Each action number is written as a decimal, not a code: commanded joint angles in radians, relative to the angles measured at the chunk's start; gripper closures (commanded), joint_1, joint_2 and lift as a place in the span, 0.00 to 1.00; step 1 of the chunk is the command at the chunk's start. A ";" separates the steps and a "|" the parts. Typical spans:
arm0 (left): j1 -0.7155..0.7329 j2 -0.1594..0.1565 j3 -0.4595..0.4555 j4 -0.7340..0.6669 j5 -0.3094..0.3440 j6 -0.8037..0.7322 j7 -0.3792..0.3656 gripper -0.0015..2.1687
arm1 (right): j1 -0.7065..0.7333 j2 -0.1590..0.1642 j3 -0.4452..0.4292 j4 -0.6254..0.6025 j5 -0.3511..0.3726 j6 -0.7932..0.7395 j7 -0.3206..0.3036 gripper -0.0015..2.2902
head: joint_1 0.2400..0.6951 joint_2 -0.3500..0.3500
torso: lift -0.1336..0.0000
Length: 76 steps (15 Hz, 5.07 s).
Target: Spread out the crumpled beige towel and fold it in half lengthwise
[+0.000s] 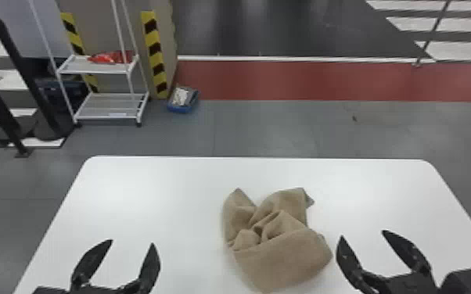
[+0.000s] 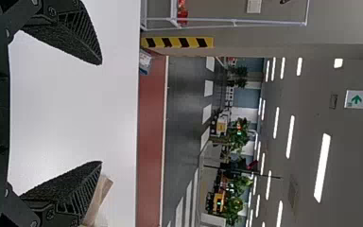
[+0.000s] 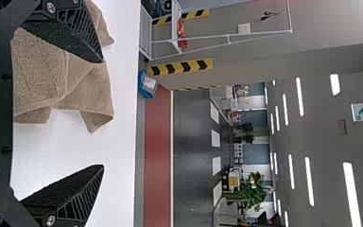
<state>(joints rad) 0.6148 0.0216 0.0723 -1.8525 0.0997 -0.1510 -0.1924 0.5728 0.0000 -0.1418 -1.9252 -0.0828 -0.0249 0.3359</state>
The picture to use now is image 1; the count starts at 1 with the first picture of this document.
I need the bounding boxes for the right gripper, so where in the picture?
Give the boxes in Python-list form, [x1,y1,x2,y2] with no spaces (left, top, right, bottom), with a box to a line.
[335,230,442,294]

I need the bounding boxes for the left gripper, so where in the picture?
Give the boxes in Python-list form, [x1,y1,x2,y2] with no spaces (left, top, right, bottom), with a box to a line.
[31,238,162,294]

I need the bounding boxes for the beige towel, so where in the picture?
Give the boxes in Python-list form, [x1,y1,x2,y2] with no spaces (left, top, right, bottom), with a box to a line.
[221,186,334,294]

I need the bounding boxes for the blue basket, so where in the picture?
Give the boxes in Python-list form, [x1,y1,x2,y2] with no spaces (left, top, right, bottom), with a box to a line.
[166,84,200,115]

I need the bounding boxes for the red snack packet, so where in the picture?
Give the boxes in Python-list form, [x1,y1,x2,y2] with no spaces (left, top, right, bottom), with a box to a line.
[87,50,134,66]

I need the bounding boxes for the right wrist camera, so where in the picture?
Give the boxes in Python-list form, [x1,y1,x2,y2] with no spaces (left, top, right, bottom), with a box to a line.
[440,267,471,294]

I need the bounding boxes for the white wire rack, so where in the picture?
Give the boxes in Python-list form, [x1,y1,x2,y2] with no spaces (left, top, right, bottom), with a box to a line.
[27,0,150,127]

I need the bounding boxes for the black post on round foot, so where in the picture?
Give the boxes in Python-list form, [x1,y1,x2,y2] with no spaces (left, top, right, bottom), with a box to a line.
[0,17,77,142]

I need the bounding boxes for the yellow black striped post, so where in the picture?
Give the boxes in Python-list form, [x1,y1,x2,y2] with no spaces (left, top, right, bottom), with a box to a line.
[59,12,100,94]
[141,10,171,100]

